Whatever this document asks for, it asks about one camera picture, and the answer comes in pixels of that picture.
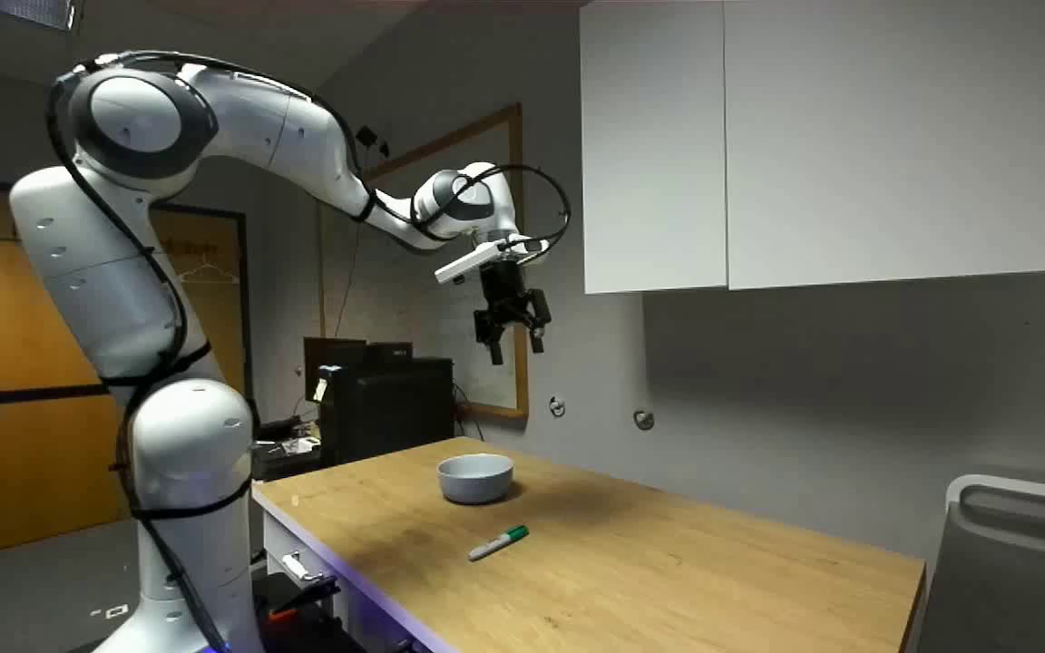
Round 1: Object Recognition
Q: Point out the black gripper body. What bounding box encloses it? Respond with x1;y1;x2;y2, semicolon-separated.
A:
471;257;554;334

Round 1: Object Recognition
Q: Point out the green capped white marker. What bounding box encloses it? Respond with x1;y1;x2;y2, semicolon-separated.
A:
464;518;532;566

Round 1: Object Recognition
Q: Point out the grey bowl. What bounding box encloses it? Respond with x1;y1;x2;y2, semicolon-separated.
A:
434;449;520;508

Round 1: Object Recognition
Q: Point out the wood framed whiteboard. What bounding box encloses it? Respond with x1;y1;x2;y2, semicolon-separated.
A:
307;103;532;427

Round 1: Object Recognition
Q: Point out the black computer monitor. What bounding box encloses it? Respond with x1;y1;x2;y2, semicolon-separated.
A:
302;334;458;472

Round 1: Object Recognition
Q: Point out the narrow white cabinet door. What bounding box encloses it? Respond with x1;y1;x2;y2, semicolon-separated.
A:
578;0;733;303

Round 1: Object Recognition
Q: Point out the black and red device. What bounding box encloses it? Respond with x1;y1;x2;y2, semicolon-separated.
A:
252;571;352;653

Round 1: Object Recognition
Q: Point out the wide white cabinet door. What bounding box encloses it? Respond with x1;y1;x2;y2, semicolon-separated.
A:
721;0;1045;293

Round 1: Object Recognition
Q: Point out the orange wooden door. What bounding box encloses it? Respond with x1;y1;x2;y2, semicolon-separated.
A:
0;179;255;566

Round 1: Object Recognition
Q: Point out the grey chair back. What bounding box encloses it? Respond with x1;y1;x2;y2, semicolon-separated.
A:
908;472;1045;653

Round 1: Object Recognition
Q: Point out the ceiling light panel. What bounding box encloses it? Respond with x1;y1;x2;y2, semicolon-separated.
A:
0;0;84;33

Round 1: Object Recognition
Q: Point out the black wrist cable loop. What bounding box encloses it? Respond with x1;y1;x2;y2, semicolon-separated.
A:
452;159;578;265

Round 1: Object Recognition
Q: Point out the black wall mounted camera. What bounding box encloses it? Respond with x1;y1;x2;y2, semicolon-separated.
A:
352;124;392;159

